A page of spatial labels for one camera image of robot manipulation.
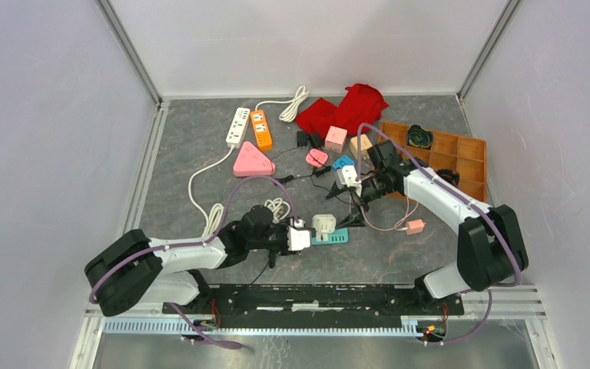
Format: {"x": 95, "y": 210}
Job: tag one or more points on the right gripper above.
{"x": 354, "y": 219}

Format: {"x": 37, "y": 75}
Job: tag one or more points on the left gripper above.
{"x": 283, "y": 249}

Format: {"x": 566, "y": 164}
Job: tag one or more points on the white cube adapter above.
{"x": 324, "y": 224}

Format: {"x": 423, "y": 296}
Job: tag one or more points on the teal power strip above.
{"x": 339, "y": 236}

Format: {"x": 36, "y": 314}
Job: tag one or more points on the blue plug adapter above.
{"x": 342, "y": 161}

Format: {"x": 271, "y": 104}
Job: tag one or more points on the pink plug adapter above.
{"x": 316, "y": 158}
{"x": 414, "y": 226}

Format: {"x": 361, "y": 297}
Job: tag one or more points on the beige cube plug adapter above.
{"x": 359, "y": 145}

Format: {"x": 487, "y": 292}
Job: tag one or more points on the pink cube socket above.
{"x": 335, "y": 139}

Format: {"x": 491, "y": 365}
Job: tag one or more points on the black power adapter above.
{"x": 316, "y": 141}
{"x": 302, "y": 139}

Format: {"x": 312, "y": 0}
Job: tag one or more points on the pink power strip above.
{"x": 252, "y": 162}

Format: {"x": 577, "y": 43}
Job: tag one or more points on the orange power strip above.
{"x": 261, "y": 130}

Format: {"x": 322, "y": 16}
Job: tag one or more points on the white power strip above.
{"x": 238, "y": 128}

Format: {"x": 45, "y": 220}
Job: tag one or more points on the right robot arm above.
{"x": 490, "y": 249}

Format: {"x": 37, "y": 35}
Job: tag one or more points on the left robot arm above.
{"x": 136, "y": 269}

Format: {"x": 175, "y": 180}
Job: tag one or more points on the red cloth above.
{"x": 361, "y": 104}

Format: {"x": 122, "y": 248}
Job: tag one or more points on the orange compartment tray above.
{"x": 462, "y": 154}

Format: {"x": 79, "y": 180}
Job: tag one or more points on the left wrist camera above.
{"x": 298, "y": 235}

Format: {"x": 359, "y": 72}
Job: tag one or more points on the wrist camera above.
{"x": 298, "y": 235}
{"x": 347, "y": 178}

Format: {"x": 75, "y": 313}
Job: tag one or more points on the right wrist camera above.
{"x": 347, "y": 178}

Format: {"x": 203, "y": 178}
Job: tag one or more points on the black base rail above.
{"x": 293, "y": 306}

